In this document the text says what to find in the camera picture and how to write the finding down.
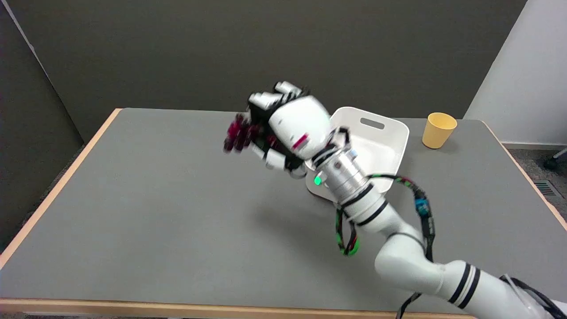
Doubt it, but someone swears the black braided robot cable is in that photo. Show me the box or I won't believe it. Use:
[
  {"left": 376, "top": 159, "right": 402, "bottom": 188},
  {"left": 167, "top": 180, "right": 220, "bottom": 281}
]
[{"left": 366, "top": 174, "right": 436, "bottom": 319}]

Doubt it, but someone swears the floor vent grille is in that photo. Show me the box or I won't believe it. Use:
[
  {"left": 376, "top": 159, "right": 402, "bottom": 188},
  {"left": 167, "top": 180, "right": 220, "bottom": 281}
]
[{"left": 534, "top": 181, "right": 562, "bottom": 198}]

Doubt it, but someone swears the black chair caster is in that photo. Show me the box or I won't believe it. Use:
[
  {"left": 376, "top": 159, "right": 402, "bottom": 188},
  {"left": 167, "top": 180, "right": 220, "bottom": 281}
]
[{"left": 544, "top": 148, "right": 567, "bottom": 171}]

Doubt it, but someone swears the yellow plastic cup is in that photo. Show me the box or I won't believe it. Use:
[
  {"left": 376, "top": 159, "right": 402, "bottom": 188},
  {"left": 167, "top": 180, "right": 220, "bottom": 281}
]
[{"left": 422, "top": 113, "right": 458, "bottom": 149}]

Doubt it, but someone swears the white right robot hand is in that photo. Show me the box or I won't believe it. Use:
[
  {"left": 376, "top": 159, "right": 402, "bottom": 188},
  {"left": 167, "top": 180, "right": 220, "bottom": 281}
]
[{"left": 246, "top": 81, "right": 350, "bottom": 179}]

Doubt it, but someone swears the purple grape bunch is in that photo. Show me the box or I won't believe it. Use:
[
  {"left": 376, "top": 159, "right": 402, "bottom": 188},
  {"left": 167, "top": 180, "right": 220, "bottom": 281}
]
[{"left": 223, "top": 113, "right": 262, "bottom": 154}]

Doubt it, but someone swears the white plastic box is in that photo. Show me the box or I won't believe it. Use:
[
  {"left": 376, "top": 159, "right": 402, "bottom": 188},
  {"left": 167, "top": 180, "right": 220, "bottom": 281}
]
[{"left": 305, "top": 106, "right": 409, "bottom": 202}]

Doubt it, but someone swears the green red wrapped cable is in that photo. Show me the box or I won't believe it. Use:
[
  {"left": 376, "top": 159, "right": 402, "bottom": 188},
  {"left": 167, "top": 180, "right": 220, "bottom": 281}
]
[{"left": 335, "top": 208, "right": 359, "bottom": 257}]

